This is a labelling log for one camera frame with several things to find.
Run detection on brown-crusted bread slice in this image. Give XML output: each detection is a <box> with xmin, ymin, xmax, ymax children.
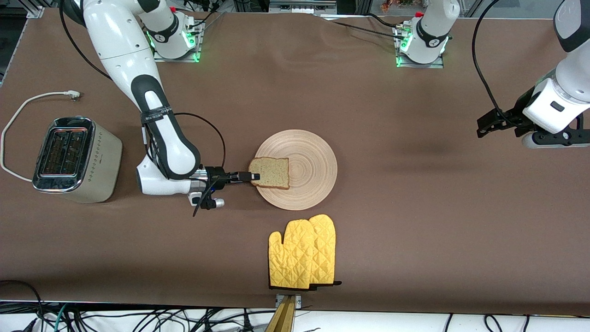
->
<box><xmin>248</xmin><ymin>157</ymin><xmax>290</xmax><ymax>190</ymax></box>

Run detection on round light wooden plate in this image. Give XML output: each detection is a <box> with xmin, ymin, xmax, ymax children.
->
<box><xmin>254</xmin><ymin>130</ymin><xmax>338</xmax><ymax>211</ymax></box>

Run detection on cream and chrome toaster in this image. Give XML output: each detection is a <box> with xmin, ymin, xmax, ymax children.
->
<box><xmin>32</xmin><ymin>116</ymin><xmax>124</xmax><ymax>203</ymax></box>

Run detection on brown table cover sheet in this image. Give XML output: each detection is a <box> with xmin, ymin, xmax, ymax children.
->
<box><xmin>0</xmin><ymin>8</ymin><xmax>590</xmax><ymax>316</ymax></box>

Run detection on yellow quilted oven mitt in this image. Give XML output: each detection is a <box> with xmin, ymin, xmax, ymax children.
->
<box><xmin>308</xmin><ymin>214</ymin><xmax>342</xmax><ymax>291</ymax></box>
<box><xmin>268</xmin><ymin>219</ymin><xmax>319</xmax><ymax>290</ymax></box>

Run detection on yellow aluminium beam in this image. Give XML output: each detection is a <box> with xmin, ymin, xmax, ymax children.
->
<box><xmin>265</xmin><ymin>295</ymin><xmax>295</xmax><ymax>332</ymax></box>

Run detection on orange background object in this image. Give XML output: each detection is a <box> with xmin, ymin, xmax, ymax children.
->
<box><xmin>380</xmin><ymin>0</ymin><xmax>425</xmax><ymax>12</ymax></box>

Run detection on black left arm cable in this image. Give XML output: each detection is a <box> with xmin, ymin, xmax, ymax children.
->
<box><xmin>471</xmin><ymin>0</ymin><xmax>519</xmax><ymax>127</ymax></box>

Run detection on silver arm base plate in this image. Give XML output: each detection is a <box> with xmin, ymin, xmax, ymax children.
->
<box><xmin>152</xmin><ymin>21</ymin><xmax>204</xmax><ymax>63</ymax></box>
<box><xmin>395</xmin><ymin>25</ymin><xmax>445</xmax><ymax>70</ymax></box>

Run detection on black cable on table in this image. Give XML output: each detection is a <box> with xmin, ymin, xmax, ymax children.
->
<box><xmin>318</xmin><ymin>13</ymin><xmax>401</xmax><ymax>40</ymax></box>

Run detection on white toaster power cable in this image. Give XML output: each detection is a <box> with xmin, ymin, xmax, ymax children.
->
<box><xmin>0</xmin><ymin>90</ymin><xmax>82</xmax><ymax>183</ymax></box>

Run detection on aluminium frame rail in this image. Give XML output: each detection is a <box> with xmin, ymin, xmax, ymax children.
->
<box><xmin>269</xmin><ymin>0</ymin><xmax>338</xmax><ymax>14</ymax></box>

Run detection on teal floor cable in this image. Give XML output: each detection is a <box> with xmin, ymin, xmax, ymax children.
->
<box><xmin>53</xmin><ymin>303</ymin><xmax>70</xmax><ymax>332</ymax></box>

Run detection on black looped floor cable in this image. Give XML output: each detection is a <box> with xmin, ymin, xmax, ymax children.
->
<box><xmin>0</xmin><ymin>279</ymin><xmax>44</xmax><ymax>332</ymax></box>

